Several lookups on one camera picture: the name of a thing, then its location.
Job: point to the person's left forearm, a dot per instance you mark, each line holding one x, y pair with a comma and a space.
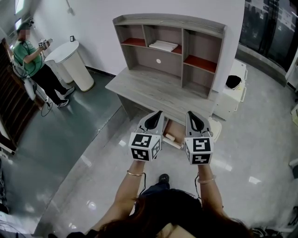
123, 197

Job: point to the white office desk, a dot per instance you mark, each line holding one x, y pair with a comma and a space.
293, 74

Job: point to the dark wooden slatted door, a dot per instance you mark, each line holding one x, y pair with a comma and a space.
14, 111

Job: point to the small black frame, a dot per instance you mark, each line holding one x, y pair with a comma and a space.
72, 38

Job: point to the dark glass door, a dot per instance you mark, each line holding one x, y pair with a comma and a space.
263, 30

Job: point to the person's right forearm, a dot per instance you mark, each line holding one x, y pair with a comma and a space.
210, 197

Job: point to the person's black shoe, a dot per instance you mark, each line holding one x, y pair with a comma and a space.
164, 178

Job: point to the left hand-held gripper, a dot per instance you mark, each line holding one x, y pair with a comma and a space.
144, 146

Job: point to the round white sticker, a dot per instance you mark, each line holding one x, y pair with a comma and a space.
158, 61

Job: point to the cream round stool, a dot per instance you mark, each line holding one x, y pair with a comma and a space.
216, 130

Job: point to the person's dark trousers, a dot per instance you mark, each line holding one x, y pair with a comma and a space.
160, 188

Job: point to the wooden desk drawer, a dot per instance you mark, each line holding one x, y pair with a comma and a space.
175, 130

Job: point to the white rolling cabinet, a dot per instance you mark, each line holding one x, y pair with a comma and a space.
230, 100

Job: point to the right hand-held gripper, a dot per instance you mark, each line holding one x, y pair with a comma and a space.
200, 146

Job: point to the white towel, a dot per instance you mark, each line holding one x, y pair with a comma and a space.
170, 137

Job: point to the grey wooden shelf hutch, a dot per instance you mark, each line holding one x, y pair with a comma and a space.
167, 62

